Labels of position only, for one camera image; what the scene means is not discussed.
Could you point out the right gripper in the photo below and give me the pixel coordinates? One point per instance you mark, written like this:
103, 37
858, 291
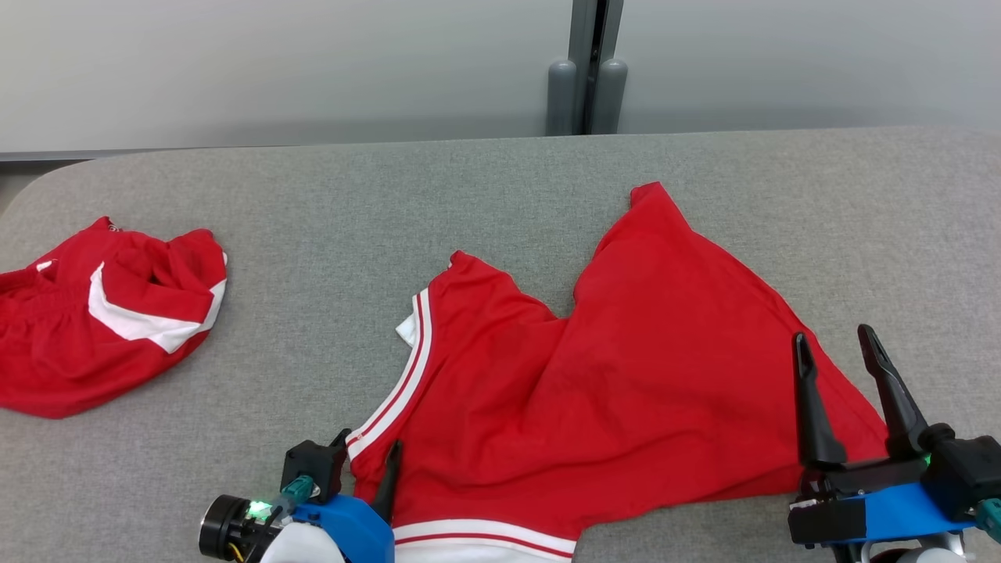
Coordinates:
860, 477

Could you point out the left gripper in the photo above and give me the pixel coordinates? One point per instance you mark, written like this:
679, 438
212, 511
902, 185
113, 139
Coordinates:
227, 528

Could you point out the red basketball jersey number 23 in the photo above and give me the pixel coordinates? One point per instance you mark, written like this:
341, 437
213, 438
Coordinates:
626, 391

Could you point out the red shorts with white stripes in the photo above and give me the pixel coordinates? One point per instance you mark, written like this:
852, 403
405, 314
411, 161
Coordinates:
62, 360

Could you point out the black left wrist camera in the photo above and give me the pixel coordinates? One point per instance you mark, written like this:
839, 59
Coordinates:
313, 469

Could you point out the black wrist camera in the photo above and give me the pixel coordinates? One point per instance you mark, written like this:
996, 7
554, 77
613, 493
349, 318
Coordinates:
313, 469
966, 473

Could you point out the blue left camera bracket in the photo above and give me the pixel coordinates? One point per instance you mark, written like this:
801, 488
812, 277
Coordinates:
360, 532

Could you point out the blue camera bracket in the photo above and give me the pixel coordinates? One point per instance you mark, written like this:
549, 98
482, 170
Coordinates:
360, 532
907, 512

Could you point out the teal left camera connector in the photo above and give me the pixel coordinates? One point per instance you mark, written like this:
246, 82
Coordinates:
297, 491

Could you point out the teal camera connector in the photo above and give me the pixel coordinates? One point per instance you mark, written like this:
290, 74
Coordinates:
990, 520
297, 491

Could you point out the blue right camera bracket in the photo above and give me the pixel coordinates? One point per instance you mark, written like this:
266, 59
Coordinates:
907, 512

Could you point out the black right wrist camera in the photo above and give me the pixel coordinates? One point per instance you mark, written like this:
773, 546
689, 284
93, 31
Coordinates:
966, 473

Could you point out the teal right camera connector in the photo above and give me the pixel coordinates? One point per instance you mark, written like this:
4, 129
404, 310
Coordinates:
990, 520

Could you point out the grey cylindrical post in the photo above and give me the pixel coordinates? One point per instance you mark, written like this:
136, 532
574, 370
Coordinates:
561, 102
611, 98

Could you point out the grey skirting rail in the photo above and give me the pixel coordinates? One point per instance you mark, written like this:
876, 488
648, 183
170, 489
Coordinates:
117, 153

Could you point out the grey vertical partition frame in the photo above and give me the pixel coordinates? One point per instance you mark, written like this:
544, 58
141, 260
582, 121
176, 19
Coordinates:
583, 31

